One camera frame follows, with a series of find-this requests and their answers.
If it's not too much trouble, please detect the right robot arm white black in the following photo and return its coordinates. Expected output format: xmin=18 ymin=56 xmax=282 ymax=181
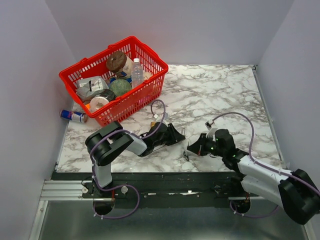
xmin=187 ymin=129 xmax=320 ymax=225

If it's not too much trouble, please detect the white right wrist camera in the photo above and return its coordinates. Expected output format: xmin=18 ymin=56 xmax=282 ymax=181
xmin=205 ymin=120 xmax=218 ymax=137

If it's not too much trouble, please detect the green round ball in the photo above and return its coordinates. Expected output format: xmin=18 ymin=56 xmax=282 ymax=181
xmin=109 ymin=79 xmax=132 ymax=97

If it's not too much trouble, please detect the clear plastic water bottle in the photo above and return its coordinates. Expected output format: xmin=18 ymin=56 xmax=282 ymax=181
xmin=131 ymin=58 xmax=144 ymax=89

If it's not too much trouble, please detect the red bull can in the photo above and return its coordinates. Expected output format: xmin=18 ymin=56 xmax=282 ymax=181
xmin=59 ymin=109 xmax=89 ymax=123

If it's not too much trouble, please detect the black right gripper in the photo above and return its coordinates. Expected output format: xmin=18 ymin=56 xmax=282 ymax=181
xmin=187 ymin=133 xmax=226 ymax=157

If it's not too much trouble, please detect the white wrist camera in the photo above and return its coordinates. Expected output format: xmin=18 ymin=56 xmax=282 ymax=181
xmin=153 ymin=113 xmax=168 ymax=125
xmin=205 ymin=120 xmax=218 ymax=137

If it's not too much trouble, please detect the red plastic basket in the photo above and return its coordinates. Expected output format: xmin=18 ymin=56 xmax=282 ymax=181
xmin=58 ymin=35 xmax=169 ymax=128

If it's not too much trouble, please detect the black mounting base rail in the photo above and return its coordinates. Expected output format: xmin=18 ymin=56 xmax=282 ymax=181
xmin=51 ymin=172 xmax=255 ymax=209

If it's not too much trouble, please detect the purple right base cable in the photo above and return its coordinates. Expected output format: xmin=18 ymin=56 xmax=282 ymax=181
xmin=229 ymin=199 xmax=280 ymax=219

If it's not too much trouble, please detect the grey foil snack bag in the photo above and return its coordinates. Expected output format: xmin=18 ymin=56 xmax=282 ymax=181
xmin=76 ymin=76 xmax=109 ymax=101

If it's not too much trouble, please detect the white tape roll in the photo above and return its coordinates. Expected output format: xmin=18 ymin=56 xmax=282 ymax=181
xmin=89 ymin=96 xmax=110 ymax=113

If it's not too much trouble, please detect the key with robot keychain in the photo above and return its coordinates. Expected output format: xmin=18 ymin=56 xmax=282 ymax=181
xmin=182 ymin=141 xmax=190 ymax=162

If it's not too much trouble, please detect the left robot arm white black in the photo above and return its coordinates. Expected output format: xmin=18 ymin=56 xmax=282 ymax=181
xmin=85 ymin=121 xmax=186 ymax=198

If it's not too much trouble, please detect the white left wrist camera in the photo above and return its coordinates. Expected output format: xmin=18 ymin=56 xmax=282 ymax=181
xmin=153 ymin=113 xmax=168 ymax=125

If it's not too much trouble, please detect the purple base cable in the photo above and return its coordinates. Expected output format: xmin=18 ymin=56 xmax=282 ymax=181
xmin=92 ymin=184 xmax=141 ymax=220
xmin=229 ymin=199 xmax=280 ymax=219

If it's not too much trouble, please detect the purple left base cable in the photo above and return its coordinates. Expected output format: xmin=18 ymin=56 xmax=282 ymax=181
xmin=92 ymin=184 xmax=141 ymax=220

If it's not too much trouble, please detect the brown lid paper cup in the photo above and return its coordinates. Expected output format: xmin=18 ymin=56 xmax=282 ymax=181
xmin=106 ymin=50 xmax=134 ymax=78

